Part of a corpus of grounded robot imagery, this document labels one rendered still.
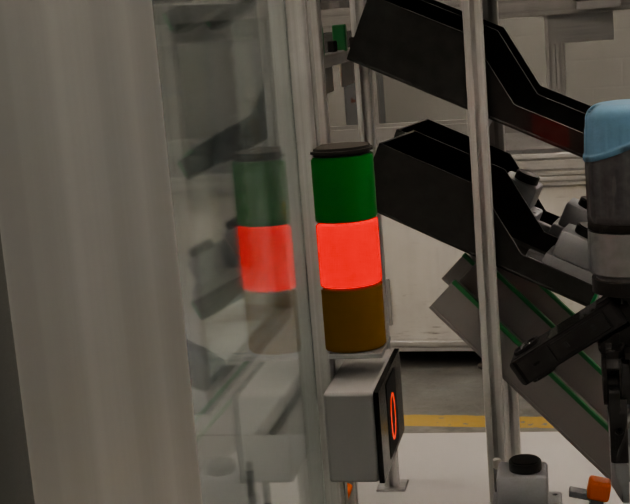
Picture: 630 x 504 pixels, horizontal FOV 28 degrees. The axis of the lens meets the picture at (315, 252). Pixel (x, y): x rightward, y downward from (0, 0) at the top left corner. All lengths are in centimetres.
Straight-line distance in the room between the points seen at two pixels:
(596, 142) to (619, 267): 11
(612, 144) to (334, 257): 28
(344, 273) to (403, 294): 443
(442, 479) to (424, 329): 360
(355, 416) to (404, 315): 446
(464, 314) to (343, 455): 48
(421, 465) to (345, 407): 93
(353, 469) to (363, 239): 17
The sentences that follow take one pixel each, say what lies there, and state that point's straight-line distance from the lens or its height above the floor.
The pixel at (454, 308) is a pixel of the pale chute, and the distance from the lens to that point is 140.
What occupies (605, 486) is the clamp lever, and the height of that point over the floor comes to 107.
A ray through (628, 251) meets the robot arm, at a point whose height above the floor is 129.
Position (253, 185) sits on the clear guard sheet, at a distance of 81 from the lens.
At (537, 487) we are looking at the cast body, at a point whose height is 108.
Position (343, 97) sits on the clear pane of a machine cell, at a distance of 529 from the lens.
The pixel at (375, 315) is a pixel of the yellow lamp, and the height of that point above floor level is 129.
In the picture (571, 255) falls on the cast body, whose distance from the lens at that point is 136.
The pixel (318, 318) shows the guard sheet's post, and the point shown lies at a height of 129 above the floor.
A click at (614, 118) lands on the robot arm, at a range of 109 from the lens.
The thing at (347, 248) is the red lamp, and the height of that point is 134.
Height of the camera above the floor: 151
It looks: 11 degrees down
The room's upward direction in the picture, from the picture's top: 5 degrees counter-clockwise
